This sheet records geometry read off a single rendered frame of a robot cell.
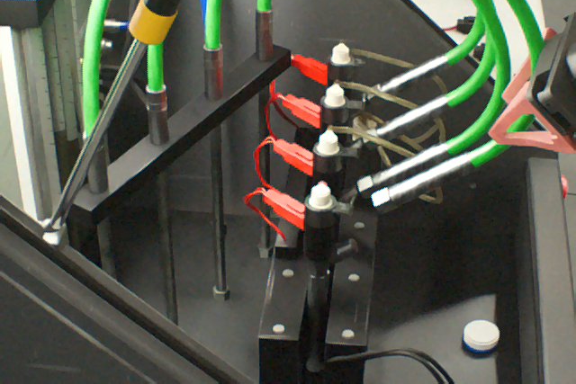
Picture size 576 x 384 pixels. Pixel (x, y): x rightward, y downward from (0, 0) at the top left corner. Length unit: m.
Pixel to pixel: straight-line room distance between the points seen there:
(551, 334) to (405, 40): 0.37
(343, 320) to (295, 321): 0.04
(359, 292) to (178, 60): 0.37
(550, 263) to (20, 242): 0.70
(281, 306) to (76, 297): 0.47
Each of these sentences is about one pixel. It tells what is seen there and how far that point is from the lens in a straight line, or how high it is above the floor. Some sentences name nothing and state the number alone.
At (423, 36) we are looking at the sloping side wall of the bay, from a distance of 1.30.
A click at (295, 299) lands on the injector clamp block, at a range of 1.13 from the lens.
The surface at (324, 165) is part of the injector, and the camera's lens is 1.10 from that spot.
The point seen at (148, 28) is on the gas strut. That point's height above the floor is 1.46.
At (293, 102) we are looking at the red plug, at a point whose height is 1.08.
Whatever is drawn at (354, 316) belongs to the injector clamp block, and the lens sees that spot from 1.11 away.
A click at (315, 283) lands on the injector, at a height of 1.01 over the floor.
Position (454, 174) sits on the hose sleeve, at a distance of 1.00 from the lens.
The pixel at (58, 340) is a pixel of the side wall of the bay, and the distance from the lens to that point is 0.70.
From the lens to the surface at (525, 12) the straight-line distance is 0.92.
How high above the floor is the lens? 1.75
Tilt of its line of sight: 37 degrees down
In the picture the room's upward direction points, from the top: 1 degrees clockwise
